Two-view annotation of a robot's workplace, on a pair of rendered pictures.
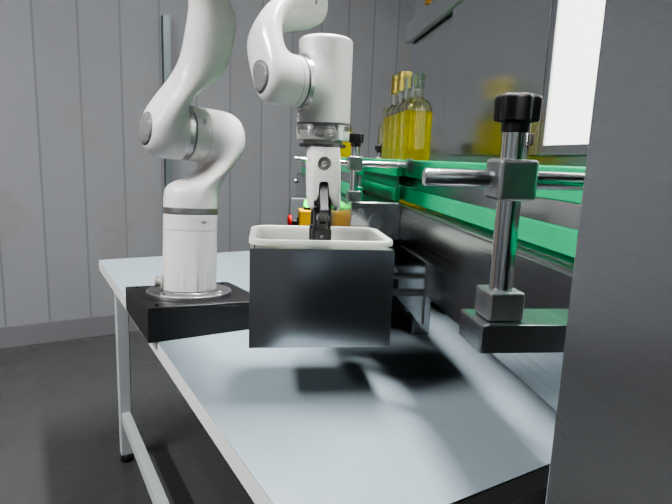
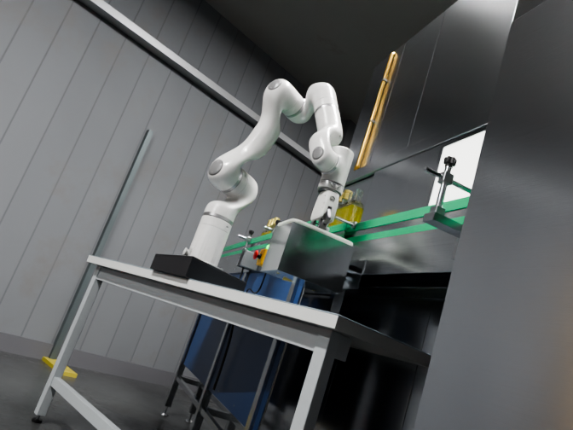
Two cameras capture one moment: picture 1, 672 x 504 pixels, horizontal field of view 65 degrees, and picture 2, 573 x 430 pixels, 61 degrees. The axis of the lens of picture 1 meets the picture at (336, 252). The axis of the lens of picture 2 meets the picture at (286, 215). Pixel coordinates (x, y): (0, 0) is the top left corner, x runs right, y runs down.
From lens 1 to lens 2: 0.89 m
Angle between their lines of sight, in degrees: 26
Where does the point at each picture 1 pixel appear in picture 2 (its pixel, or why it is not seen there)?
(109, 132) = (76, 189)
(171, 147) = (227, 181)
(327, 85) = (342, 167)
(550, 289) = (442, 235)
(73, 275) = not seen: outside the picture
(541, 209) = not seen: hidden behind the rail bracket
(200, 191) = (231, 209)
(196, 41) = (259, 136)
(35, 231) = not seen: outside the picture
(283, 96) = (326, 164)
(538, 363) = (433, 261)
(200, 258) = (218, 246)
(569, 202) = (449, 212)
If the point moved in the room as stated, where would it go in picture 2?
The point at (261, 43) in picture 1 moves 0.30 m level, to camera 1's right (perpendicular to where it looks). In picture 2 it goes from (321, 141) to (403, 174)
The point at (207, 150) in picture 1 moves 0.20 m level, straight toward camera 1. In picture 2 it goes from (240, 190) to (260, 183)
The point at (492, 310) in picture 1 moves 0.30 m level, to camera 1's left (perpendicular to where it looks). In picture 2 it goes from (436, 210) to (317, 161)
